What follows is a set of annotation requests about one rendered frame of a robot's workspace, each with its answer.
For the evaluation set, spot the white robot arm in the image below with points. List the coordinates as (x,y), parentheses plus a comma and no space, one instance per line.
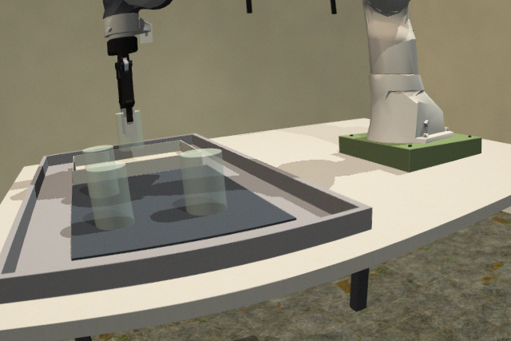
(400,110)

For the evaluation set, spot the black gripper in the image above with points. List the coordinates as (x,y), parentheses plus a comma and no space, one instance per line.
(122,47)

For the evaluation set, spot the clear glass cylinder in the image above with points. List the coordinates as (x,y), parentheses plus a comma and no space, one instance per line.
(129,143)
(203,181)
(110,195)
(98,154)

